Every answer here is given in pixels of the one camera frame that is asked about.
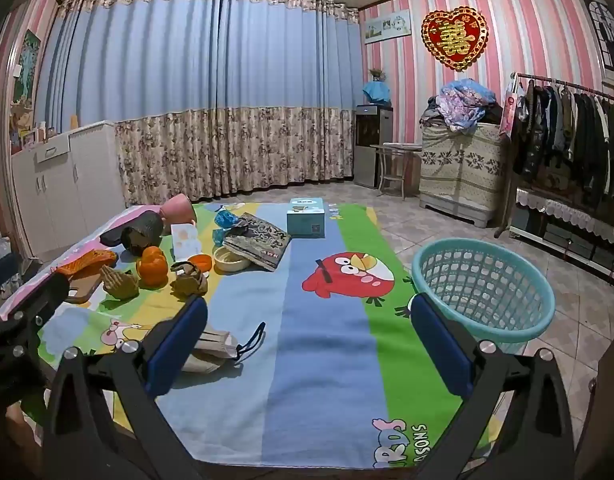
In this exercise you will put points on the orange textured pad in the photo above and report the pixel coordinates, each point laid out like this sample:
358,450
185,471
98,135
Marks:
87,261

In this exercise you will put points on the cabinet with patterned cover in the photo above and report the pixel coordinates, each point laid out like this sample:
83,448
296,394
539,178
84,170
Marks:
462,170

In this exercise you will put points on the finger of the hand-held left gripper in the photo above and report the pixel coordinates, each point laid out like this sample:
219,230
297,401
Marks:
42,305

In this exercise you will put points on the blue covered bottle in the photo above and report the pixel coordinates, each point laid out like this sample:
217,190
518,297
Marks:
377,92

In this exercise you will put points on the blue and floral curtain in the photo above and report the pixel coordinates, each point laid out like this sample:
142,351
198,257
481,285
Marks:
187,85

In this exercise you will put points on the red heart wall decoration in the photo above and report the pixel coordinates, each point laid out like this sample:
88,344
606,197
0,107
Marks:
454,35

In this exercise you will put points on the window wall picture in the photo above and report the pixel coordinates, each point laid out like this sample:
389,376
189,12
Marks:
604,40

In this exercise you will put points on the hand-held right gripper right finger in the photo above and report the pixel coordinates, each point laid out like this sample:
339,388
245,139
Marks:
442,347

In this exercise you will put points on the pink hanging bag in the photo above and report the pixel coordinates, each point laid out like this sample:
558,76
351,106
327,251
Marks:
509,110

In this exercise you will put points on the beige face mask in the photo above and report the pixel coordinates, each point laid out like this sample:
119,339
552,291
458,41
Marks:
217,347

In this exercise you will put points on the white cabinet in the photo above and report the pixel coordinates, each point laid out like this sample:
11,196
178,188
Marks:
87,185

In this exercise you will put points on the teal plastic laundry basket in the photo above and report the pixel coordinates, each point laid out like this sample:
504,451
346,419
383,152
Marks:
534,327

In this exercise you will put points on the metal clothes rack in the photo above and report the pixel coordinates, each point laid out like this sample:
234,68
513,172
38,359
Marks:
562,83

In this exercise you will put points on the light blue tissue box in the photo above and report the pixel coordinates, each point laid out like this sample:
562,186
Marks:
307,220

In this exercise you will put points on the white printed packet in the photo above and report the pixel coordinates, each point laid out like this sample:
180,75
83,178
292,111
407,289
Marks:
186,241

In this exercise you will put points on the green wall poster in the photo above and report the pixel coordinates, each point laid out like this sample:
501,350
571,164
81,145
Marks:
27,65

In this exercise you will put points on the black ribbed cup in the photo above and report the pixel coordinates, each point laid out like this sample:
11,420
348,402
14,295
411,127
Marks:
144,230

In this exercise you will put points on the grey water dispenser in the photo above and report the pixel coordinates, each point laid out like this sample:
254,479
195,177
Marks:
369,160

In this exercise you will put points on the orange fruit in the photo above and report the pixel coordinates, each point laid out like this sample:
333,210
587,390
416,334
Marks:
152,266

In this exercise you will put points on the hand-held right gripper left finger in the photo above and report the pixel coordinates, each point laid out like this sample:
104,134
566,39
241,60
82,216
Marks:
177,347

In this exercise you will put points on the small folding table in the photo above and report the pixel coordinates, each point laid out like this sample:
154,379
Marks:
402,146

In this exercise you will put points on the small orange bowl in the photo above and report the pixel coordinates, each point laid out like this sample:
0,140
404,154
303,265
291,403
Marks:
201,262

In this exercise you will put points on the cream round ridged lid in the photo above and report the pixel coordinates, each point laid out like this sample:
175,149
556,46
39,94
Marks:
232,259

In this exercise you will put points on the cartoon printed blanket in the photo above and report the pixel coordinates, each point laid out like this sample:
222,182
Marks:
327,360

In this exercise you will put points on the small potted plant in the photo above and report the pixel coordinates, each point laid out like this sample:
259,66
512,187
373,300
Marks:
378,75

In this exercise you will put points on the blue plastic bag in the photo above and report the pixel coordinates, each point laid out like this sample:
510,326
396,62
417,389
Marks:
226,220

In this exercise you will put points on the white lace cloth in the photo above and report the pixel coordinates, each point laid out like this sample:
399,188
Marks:
562,207

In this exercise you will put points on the brown praying hands figure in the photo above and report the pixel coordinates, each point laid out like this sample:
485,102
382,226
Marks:
118,284

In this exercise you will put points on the brown crumpled wrapper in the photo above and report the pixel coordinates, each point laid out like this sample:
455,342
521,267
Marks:
189,282

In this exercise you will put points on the pile of clothes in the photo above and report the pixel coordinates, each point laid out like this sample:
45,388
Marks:
462,102

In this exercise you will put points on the pile of colourful toys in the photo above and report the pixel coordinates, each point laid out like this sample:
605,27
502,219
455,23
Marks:
22,127

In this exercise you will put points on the pink cup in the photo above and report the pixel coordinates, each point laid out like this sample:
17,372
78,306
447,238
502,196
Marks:
179,208

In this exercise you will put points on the patterned bag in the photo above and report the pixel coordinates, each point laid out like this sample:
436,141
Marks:
259,242

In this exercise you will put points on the row of hanging clothes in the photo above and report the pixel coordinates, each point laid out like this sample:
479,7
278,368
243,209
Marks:
577,130

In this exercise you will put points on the wooden cutting board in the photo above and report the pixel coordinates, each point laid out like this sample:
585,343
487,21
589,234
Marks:
82,287

